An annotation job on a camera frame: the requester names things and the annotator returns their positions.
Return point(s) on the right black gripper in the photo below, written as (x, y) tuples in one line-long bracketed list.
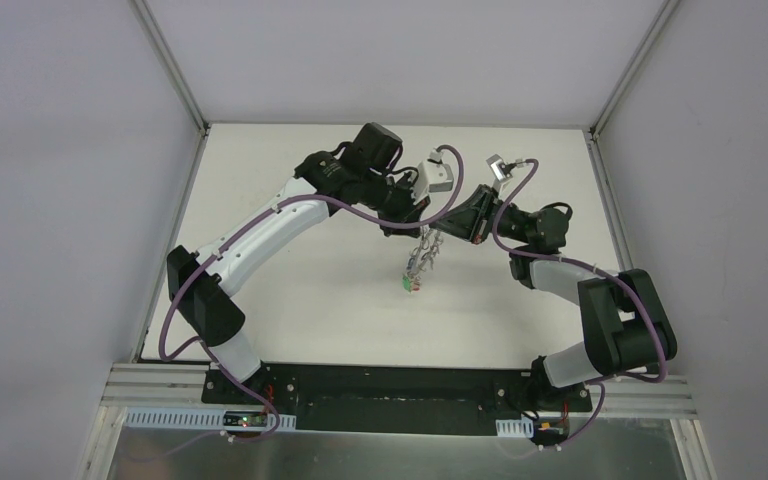
[(485, 211)]

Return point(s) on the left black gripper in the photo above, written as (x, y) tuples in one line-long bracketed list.
[(401, 214)]

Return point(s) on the large metal keyring disc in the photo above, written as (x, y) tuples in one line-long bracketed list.
[(423, 256)]

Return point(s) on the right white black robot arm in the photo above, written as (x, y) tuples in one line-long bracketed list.
[(624, 323)]

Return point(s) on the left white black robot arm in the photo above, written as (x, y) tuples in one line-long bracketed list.
[(202, 284)]

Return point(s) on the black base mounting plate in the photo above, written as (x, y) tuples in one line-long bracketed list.
[(401, 400)]

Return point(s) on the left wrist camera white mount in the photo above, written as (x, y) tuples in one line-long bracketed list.
[(433, 176)]

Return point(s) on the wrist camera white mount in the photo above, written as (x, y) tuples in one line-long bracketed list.
[(502, 171), (433, 176)]

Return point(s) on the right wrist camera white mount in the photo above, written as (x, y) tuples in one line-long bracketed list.
[(502, 171)]

